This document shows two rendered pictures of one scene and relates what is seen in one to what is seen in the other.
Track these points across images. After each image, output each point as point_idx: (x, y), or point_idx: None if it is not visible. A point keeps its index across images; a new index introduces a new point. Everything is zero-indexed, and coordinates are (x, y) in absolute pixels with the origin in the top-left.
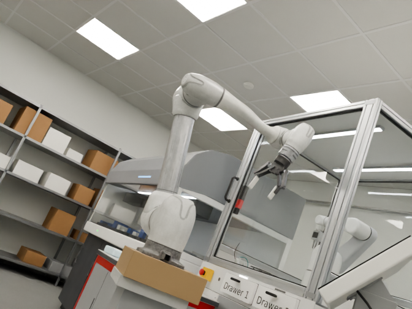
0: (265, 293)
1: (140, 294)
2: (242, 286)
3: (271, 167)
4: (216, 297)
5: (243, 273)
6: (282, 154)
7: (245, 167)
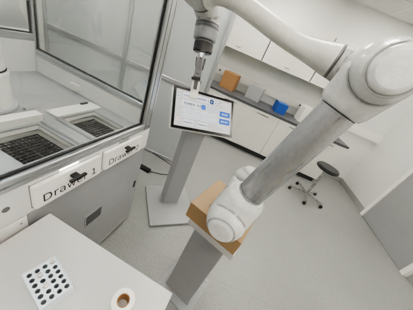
0: (116, 152)
1: None
2: (82, 171)
3: (204, 62)
4: (24, 220)
5: (67, 163)
6: (214, 43)
7: None
